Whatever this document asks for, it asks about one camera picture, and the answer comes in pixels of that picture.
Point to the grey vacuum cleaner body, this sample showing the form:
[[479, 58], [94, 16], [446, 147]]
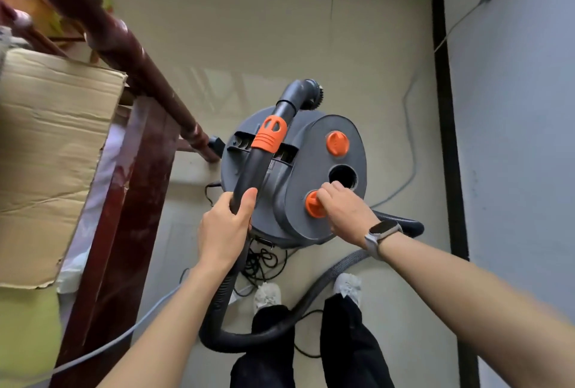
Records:
[[292, 212]]

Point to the person's left forearm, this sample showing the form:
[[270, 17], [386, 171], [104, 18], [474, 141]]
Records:
[[170, 329]]

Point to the brown cardboard box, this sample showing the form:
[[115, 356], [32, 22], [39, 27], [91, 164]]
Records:
[[49, 154]]

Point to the person's right thumb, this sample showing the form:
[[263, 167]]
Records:
[[324, 203]]

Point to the orange vacuum knob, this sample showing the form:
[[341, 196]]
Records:
[[337, 143], [312, 208]]

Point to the grey smartwatch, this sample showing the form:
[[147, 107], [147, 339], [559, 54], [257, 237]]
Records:
[[382, 232]]

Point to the white plastic bag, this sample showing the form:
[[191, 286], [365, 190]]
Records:
[[74, 266]]

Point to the person's left white shoe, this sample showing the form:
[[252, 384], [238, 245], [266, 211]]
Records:
[[267, 295]]

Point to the person's right hand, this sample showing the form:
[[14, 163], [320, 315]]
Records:
[[350, 217]]

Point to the person's white shoe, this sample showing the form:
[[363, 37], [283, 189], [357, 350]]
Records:
[[348, 286], [267, 295]]

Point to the person's left hand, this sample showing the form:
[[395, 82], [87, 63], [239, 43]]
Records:
[[222, 235]]

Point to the person's left thumb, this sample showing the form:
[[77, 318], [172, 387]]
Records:
[[247, 205]]

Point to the person's right forearm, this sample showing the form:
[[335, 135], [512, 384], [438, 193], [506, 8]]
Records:
[[471, 307]]

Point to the dark red wooden frame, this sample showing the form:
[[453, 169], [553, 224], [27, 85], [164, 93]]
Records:
[[134, 203]]

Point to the person's right leg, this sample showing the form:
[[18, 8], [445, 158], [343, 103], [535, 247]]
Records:
[[350, 347]]

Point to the round black brush nozzle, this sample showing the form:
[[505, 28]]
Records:
[[317, 98]]

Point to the black plug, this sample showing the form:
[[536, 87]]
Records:
[[216, 146]]

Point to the person's right white shoe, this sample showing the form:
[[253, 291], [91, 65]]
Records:
[[348, 286]]

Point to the person's leg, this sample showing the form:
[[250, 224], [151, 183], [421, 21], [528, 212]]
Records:
[[350, 347], [267, 356]]

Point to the person's left leg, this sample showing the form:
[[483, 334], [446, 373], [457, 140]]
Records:
[[267, 356]]

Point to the yellow-green cloth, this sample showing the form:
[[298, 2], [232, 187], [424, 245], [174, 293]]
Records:
[[27, 331]]

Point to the grey vacuum wand orange collar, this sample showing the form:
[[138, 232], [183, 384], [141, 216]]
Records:
[[263, 158]]

